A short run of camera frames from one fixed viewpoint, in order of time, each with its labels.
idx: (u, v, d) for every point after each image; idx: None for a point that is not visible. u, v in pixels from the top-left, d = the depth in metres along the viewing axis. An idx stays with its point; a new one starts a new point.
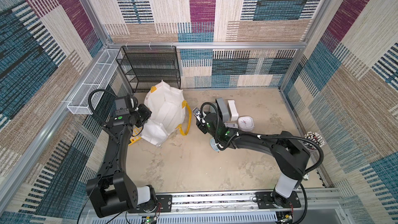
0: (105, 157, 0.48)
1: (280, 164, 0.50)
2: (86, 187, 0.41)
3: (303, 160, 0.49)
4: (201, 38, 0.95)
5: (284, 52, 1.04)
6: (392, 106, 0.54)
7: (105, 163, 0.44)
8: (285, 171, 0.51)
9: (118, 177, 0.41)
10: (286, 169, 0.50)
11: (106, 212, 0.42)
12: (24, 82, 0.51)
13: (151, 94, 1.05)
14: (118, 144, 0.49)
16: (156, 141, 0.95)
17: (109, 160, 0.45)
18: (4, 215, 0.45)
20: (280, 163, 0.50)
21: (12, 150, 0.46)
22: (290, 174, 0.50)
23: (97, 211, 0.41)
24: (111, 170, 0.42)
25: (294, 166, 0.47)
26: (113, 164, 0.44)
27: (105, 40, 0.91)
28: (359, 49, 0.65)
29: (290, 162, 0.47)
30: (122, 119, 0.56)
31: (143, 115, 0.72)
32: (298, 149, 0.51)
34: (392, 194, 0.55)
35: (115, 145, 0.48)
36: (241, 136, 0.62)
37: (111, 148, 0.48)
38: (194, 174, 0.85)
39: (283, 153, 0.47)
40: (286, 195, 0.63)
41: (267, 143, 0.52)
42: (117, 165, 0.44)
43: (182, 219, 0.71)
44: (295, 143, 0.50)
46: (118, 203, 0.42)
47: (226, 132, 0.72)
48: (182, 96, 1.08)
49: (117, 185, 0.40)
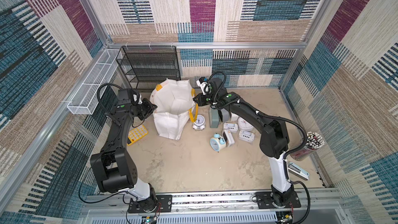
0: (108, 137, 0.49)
1: (263, 140, 0.57)
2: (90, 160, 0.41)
3: (281, 144, 0.56)
4: (202, 38, 0.96)
5: (285, 52, 1.04)
6: (392, 106, 0.54)
7: (108, 141, 0.49)
8: (262, 146, 0.60)
9: (119, 152, 0.44)
10: (265, 146, 0.58)
11: (108, 188, 0.45)
12: (24, 82, 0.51)
13: (157, 92, 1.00)
14: (120, 126, 0.53)
16: (174, 134, 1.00)
17: (111, 139, 0.49)
18: (4, 215, 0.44)
20: (263, 139, 0.57)
21: (12, 150, 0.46)
22: (267, 152, 0.59)
23: (99, 187, 0.44)
24: (113, 148, 0.46)
25: (274, 148, 0.55)
26: (115, 142, 0.48)
27: (105, 40, 0.91)
28: (359, 49, 0.65)
29: (273, 143, 0.54)
30: (125, 107, 0.61)
31: (146, 108, 0.77)
32: (283, 135, 0.58)
34: (392, 194, 0.55)
35: (117, 128, 0.52)
36: (240, 103, 0.65)
37: (113, 129, 0.52)
38: (194, 174, 0.85)
39: (271, 135, 0.53)
40: (280, 189, 0.65)
41: (261, 120, 0.57)
42: (120, 142, 0.48)
43: (182, 219, 0.71)
44: (282, 130, 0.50)
46: (118, 180, 0.45)
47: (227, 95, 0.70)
48: (190, 86, 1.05)
49: (118, 159, 0.44)
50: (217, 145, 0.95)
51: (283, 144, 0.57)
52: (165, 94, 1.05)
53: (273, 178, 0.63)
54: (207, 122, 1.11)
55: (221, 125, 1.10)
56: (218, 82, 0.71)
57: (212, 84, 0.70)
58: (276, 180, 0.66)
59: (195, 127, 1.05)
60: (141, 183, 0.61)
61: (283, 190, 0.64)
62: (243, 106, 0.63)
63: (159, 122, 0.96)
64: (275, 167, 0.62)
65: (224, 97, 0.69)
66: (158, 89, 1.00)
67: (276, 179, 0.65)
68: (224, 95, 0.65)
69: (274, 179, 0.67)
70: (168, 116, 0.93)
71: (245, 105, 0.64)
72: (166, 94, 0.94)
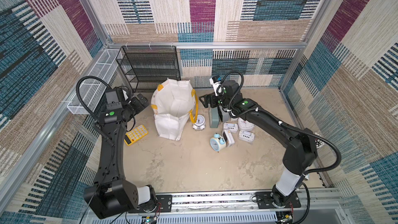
0: (101, 162, 0.43)
1: (287, 155, 0.50)
2: (84, 196, 0.38)
3: (309, 160, 0.49)
4: (202, 38, 0.96)
5: (284, 52, 1.04)
6: (392, 106, 0.54)
7: (102, 168, 0.42)
8: (287, 162, 0.52)
9: (117, 184, 0.39)
10: (290, 163, 0.51)
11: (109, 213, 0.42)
12: (24, 82, 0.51)
13: (158, 92, 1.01)
14: (113, 146, 0.46)
16: (174, 135, 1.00)
17: (105, 166, 0.42)
18: (4, 215, 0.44)
20: (287, 154, 0.50)
21: (12, 150, 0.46)
22: (293, 168, 0.51)
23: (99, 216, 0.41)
24: (108, 178, 0.40)
25: (301, 164, 0.47)
26: (110, 170, 0.41)
27: (105, 40, 0.91)
28: (359, 49, 0.65)
29: (300, 158, 0.47)
30: (115, 115, 0.52)
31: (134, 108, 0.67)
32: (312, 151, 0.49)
34: (392, 194, 0.55)
35: (110, 148, 0.45)
36: (259, 112, 0.58)
37: (107, 151, 0.44)
38: (194, 174, 0.85)
39: (298, 149, 0.46)
40: (284, 192, 0.64)
41: (286, 132, 0.50)
42: (115, 170, 0.42)
43: (182, 219, 0.71)
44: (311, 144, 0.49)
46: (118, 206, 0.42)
47: (243, 102, 0.63)
48: (190, 86, 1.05)
49: (117, 192, 0.39)
50: (217, 145, 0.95)
51: (312, 160, 0.50)
52: (166, 94, 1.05)
53: (280, 181, 0.64)
54: (207, 122, 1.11)
55: (221, 125, 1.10)
56: (233, 85, 0.63)
57: (226, 87, 0.66)
58: (282, 184, 0.64)
59: (195, 127, 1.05)
60: (141, 191, 0.59)
61: (287, 193, 0.63)
62: (263, 115, 0.57)
63: (159, 123, 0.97)
64: (289, 178, 0.58)
65: (240, 103, 0.63)
66: (159, 89, 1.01)
67: (284, 184, 0.62)
68: (240, 102, 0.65)
69: (280, 181, 0.64)
70: (170, 117, 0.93)
71: (264, 114, 0.57)
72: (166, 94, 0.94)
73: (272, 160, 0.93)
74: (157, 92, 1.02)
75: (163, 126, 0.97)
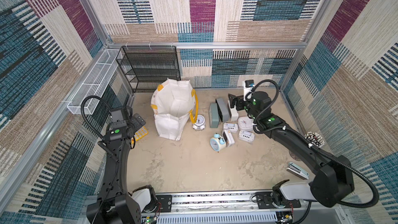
0: (105, 177, 0.43)
1: (315, 182, 0.45)
2: (87, 213, 0.37)
3: (343, 193, 0.43)
4: (202, 38, 0.96)
5: (284, 52, 1.04)
6: (392, 106, 0.54)
7: (105, 183, 0.42)
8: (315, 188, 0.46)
9: (120, 199, 0.39)
10: (319, 191, 0.45)
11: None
12: (24, 82, 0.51)
13: (158, 92, 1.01)
14: (117, 162, 0.46)
16: (174, 135, 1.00)
17: (109, 182, 0.42)
18: (4, 215, 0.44)
20: (316, 181, 0.45)
21: (12, 150, 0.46)
22: (322, 198, 0.45)
23: None
24: (111, 193, 0.40)
25: (333, 195, 0.42)
26: (114, 185, 0.42)
27: (105, 40, 0.91)
28: (359, 49, 0.65)
29: (332, 188, 0.41)
30: (120, 132, 0.54)
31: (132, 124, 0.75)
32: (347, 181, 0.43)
34: (392, 194, 0.55)
35: (114, 164, 0.46)
36: (286, 130, 0.55)
37: (111, 167, 0.45)
38: (194, 174, 0.85)
39: (330, 178, 0.41)
40: (286, 195, 0.64)
41: (317, 157, 0.45)
42: (118, 185, 0.42)
43: (182, 219, 0.71)
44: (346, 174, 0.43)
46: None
47: (270, 118, 0.60)
48: (190, 86, 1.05)
49: (121, 208, 0.38)
50: (217, 145, 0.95)
51: (346, 194, 0.43)
52: (166, 94, 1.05)
53: (289, 185, 0.61)
54: (207, 122, 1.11)
55: (221, 125, 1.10)
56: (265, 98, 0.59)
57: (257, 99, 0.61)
58: (289, 190, 0.62)
59: (195, 127, 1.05)
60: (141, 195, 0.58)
61: (287, 197, 0.64)
62: (289, 135, 0.53)
63: (159, 123, 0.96)
64: (311, 196, 0.51)
65: (267, 120, 0.60)
66: (159, 89, 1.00)
67: (292, 191, 0.60)
68: (267, 118, 0.61)
69: (288, 185, 0.62)
70: (170, 117, 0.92)
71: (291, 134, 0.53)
72: (166, 94, 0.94)
73: (272, 160, 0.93)
74: (157, 92, 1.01)
75: (164, 126, 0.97)
